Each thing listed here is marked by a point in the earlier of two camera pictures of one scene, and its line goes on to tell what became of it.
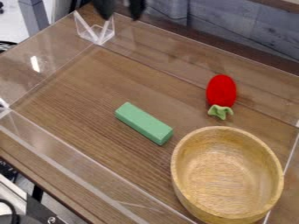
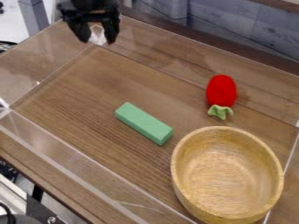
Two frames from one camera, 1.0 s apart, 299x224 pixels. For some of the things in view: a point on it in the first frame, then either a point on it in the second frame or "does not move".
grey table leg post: (35, 15) does not move
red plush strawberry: (221, 93) does not move
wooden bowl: (227, 174) does not move
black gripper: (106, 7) -> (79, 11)
